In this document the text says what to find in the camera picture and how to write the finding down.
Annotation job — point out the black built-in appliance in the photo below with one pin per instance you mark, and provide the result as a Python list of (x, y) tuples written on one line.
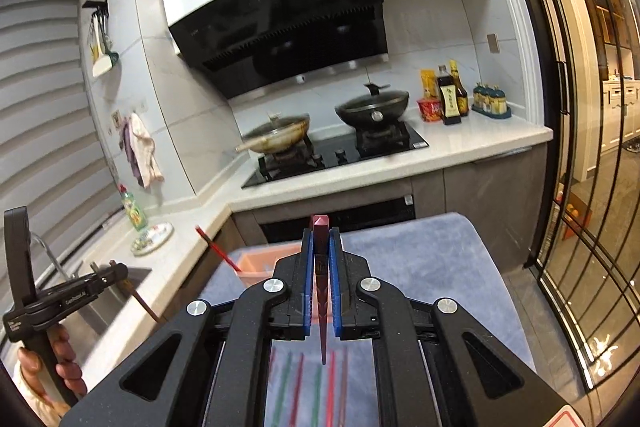
[(350, 214)]

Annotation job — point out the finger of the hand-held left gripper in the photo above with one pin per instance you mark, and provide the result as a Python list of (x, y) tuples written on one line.
[(112, 278)]

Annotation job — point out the pink white dish cloth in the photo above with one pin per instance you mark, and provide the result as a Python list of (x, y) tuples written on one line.
[(147, 152)]

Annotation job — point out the green dish soap bottle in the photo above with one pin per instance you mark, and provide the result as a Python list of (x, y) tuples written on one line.
[(134, 209)]

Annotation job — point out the red instant noodle cup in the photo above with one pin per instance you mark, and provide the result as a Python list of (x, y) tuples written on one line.
[(430, 109)]

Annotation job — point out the white window blinds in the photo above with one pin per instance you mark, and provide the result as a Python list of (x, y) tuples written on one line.
[(45, 107)]

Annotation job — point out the glass wok lid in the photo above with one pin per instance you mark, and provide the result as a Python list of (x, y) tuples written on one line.
[(280, 126)]

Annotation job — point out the person's left hand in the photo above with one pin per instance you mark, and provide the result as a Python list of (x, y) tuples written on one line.
[(67, 357)]

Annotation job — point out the black framed glass door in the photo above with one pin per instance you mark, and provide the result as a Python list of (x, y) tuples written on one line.
[(590, 157)]

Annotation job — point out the patterned plate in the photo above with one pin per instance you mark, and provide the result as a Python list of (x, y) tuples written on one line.
[(152, 238)]

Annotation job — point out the dark red chopstick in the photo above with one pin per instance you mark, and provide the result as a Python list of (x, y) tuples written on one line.
[(320, 227)]

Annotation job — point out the black wok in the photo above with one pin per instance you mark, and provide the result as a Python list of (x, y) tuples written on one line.
[(372, 117)]

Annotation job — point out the yellow hanging utensil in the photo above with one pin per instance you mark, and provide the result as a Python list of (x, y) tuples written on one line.
[(93, 42)]

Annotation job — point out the purple cloth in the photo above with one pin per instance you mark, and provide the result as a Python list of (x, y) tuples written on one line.
[(129, 152)]

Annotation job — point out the dark soy sauce bottle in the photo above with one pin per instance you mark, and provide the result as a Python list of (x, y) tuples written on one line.
[(448, 99)]

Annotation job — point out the black gas stove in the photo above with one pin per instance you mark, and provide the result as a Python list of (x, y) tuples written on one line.
[(340, 159)]

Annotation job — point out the patterned wall socket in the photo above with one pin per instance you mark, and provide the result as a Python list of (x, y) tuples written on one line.
[(117, 118)]

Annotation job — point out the orange box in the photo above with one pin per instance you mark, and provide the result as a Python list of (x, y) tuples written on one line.
[(575, 219)]

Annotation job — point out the black wall hook rack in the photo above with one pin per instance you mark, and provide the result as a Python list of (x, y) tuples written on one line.
[(95, 4)]

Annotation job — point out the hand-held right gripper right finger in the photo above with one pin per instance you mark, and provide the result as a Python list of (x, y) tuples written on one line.
[(334, 292)]

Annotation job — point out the steel sink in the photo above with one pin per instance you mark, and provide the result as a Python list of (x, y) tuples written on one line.
[(107, 314)]

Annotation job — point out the grey base cabinets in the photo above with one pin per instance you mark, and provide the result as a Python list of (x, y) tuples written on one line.
[(475, 192)]

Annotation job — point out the beige wok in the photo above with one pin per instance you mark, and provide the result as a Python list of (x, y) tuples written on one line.
[(280, 142)]

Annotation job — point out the black range hood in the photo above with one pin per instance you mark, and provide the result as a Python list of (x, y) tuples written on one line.
[(280, 22)]

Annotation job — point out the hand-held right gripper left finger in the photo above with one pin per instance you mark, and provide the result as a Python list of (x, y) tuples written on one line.
[(307, 287)]

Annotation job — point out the yellow packet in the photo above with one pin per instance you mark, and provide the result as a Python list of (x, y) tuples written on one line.
[(427, 82)]

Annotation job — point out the grey wall switch plate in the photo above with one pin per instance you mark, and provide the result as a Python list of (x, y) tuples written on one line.
[(494, 43)]

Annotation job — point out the blue lidded spice jar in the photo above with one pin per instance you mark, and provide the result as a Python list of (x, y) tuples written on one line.
[(478, 97), (500, 102), (488, 99)]

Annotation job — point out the chrome faucet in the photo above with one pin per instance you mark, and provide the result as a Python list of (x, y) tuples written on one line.
[(50, 254)]

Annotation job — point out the dark green ladle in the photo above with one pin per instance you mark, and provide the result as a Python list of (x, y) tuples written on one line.
[(112, 57)]

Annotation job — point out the grey plush blanket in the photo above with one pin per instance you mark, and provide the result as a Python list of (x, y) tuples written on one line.
[(425, 252)]

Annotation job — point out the yellow capped sauce bottle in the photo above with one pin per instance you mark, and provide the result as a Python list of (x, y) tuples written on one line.
[(462, 99)]

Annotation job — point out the white spatula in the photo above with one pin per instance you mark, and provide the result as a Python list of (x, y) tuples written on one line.
[(102, 66)]

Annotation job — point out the white sideboard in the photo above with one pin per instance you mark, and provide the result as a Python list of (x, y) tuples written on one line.
[(620, 112)]

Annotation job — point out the black wok lid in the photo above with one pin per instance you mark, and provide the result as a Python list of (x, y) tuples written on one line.
[(372, 99)]

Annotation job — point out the row of coloured chopsticks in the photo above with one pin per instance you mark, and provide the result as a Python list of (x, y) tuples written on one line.
[(298, 387)]

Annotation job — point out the white wall socket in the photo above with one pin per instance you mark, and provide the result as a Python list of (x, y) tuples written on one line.
[(142, 104)]

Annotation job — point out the brown chopstick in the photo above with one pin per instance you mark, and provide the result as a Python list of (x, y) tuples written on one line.
[(142, 302)]

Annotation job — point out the pink perforated plastic holder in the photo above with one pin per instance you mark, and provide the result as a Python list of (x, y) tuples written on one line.
[(255, 264)]

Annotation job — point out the dark spice jar tray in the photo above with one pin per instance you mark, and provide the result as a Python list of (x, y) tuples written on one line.
[(492, 114)]

